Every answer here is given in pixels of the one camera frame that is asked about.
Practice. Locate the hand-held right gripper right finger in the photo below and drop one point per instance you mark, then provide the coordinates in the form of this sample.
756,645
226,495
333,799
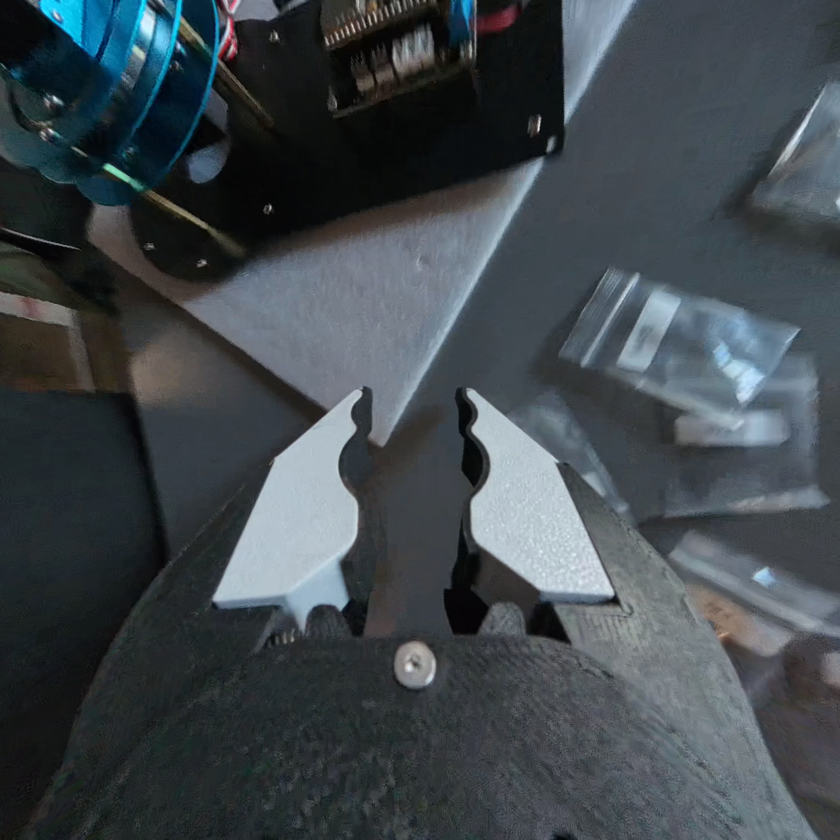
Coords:
531,525

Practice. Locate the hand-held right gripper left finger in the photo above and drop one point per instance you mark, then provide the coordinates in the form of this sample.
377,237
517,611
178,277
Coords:
295,525

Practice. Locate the person's dark trousers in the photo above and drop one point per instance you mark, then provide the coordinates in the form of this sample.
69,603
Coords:
65,558

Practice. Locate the robot circuit board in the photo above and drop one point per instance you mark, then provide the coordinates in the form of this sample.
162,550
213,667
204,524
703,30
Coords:
394,59

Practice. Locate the white foam mat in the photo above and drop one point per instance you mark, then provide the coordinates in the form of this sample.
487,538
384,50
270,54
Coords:
341,315

